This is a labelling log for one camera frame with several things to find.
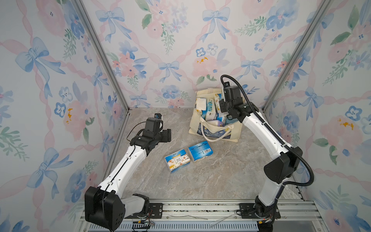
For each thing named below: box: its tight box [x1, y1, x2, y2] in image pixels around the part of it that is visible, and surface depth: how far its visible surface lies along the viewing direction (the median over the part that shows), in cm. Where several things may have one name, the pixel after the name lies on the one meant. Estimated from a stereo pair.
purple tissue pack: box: [216, 119, 226, 128], surface depth 85 cm
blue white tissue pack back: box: [195, 97, 207, 117], surface depth 90 cm
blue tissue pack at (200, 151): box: [187, 140, 214, 163], surface depth 91 cm
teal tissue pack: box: [205, 98, 217, 121], surface depth 92 cm
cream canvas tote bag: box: [188, 87, 243, 143], surface depth 90 cm
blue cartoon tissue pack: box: [164, 148, 191, 174], surface depth 87 cm
